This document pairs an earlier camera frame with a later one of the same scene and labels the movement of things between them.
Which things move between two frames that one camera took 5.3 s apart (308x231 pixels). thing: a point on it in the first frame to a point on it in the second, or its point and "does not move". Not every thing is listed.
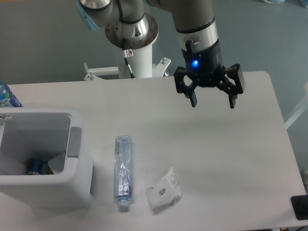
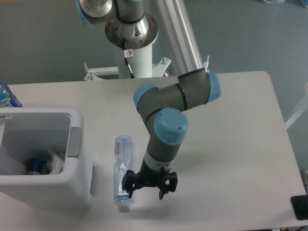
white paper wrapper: (167, 190) to (55, 163)
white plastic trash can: (55, 134) does not move
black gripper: (204, 67) to (147, 176)
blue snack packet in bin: (36, 167) does not move
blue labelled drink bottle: (7, 99) does not move
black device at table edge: (300, 205) does not move
